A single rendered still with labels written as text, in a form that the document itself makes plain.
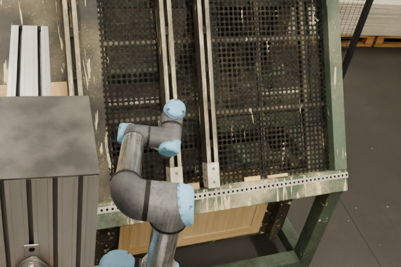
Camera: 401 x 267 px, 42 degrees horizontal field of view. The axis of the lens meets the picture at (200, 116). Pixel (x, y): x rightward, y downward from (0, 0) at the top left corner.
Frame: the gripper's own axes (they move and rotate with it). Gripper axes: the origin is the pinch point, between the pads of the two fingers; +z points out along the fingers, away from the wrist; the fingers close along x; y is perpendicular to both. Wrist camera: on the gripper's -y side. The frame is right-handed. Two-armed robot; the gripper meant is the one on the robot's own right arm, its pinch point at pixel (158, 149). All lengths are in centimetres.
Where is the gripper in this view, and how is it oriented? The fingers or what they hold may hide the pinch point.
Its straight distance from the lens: 213.6
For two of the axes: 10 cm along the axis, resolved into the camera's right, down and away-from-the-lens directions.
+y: -1.4, -9.1, 4.0
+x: -9.6, 0.2, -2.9
